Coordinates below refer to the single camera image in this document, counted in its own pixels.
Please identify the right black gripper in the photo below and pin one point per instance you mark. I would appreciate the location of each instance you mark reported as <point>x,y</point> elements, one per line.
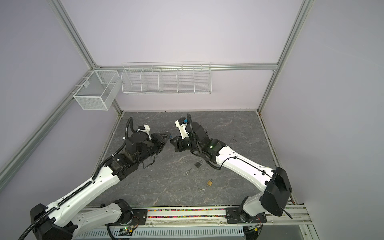
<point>179,144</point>

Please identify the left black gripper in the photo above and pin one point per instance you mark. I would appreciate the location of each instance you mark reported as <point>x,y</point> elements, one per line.
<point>159,140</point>

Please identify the dark grey padlock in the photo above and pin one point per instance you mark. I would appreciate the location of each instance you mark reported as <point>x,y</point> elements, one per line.
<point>198,164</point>

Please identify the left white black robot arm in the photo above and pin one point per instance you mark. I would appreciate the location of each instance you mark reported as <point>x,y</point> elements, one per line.
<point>108,173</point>

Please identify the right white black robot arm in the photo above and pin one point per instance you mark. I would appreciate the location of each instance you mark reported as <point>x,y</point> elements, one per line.
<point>273,184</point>

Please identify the white mesh box basket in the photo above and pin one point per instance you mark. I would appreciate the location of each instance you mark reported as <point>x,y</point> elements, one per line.
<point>99,90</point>

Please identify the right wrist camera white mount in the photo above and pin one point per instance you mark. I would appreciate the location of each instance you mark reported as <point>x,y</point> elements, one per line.
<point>181,124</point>

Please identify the white wire shelf basket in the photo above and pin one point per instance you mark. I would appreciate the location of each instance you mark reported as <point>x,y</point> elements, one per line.
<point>167,78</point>

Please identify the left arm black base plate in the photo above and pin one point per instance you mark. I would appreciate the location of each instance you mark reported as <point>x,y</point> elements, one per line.
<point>135,217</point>

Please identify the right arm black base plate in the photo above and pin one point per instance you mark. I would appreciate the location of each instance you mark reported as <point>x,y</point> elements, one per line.
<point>237,216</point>

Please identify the white vented cable duct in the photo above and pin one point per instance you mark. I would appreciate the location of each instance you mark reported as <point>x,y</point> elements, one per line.
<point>178,233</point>

